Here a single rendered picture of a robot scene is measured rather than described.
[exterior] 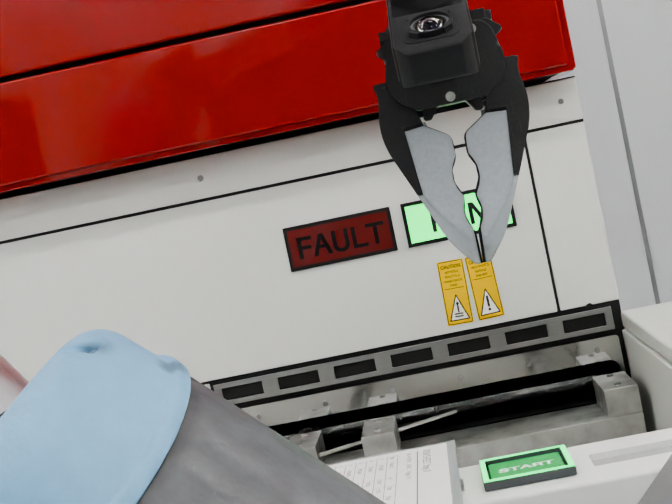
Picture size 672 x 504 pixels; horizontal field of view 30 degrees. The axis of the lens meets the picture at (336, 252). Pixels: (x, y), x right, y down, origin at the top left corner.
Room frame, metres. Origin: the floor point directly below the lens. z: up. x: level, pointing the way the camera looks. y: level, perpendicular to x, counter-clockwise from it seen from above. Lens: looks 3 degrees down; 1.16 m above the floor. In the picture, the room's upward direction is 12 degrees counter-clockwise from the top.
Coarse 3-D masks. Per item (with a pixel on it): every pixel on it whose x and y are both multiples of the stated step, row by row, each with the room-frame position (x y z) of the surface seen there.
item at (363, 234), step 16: (336, 224) 1.35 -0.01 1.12; (352, 224) 1.35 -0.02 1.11; (368, 224) 1.35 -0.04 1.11; (384, 224) 1.35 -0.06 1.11; (288, 240) 1.36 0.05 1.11; (304, 240) 1.35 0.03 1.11; (320, 240) 1.35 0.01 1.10; (336, 240) 1.35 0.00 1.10; (352, 240) 1.35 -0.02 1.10; (368, 240) 1.35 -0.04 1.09; (384, 240) 1.35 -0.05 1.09; (304, 256) 1.35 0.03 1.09; (320, 256) 1.35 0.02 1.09; (336, 256) 1.35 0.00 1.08
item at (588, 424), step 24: (576, 408) 1.29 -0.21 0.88; (600, 408) 1.27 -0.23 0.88; (456, 432) 1.30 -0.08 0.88; (480, 432) 1.27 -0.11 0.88; (504, 432) 1.25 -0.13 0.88; (528, 432) 1.23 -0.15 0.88; (552, 432) 1.22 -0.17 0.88; (576, 432) 1.22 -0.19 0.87; (600, 432) 1.22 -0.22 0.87; (624, 432) 1.22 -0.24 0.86; (336, 456) 1.30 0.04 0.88; (360, 456) 1.28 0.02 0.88; (480, 456) 1.23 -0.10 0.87
